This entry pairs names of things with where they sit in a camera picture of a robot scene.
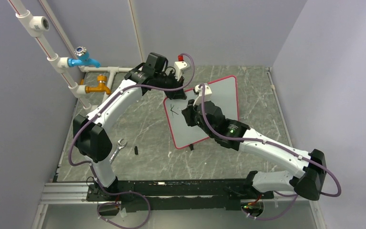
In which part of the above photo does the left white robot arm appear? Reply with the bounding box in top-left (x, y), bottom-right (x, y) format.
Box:
top-left (68, 52), bottom-right (194, 200)

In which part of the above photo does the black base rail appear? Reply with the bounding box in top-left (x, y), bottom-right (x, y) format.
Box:
top-left (86, 178), bottom-right (274, 213)

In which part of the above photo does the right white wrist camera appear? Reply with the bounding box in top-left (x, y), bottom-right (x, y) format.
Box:
top-left (193, 83), bottom-right (213, 107)

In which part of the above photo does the pink-framed whiteboard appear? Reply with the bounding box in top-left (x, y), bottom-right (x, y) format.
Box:
top-left (163, 75), bottom-right (239, 149)

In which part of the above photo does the orange faucet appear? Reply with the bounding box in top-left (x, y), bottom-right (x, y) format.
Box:
top-left (81, 74), bottom-right (111, 95)

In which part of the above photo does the blue faucet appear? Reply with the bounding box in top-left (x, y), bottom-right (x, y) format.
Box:
top-left (67, 46), bottom-right (101, 68)

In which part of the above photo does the purple cable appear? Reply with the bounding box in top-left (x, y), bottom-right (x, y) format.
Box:
top-left (68, 52), bottom-right (195, 229)
top-left (199, 83), bottom-right (342, 221)

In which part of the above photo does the white pvc pipe frame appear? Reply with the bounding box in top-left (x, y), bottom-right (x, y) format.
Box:
top-left (9, 0), bottom-right (143, 111)

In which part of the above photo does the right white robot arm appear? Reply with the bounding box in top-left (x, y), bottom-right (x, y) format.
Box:
top-left (182, 99), bottom-right (327, 201)

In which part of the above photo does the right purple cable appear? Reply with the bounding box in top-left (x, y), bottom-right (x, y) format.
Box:
top-left (199, 83), bottom-right (342, 221)

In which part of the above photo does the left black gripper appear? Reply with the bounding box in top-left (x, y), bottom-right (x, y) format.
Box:
top-left (154, 70), bottom-right (186, 100)

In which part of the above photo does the silver wrench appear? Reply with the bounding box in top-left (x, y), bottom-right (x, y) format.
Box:
top-left (109, 138), bottom-right (128, 164)

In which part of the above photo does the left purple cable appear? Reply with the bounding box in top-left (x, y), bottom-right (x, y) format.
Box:
top-left (68, 52), bottom-right (195, 229)

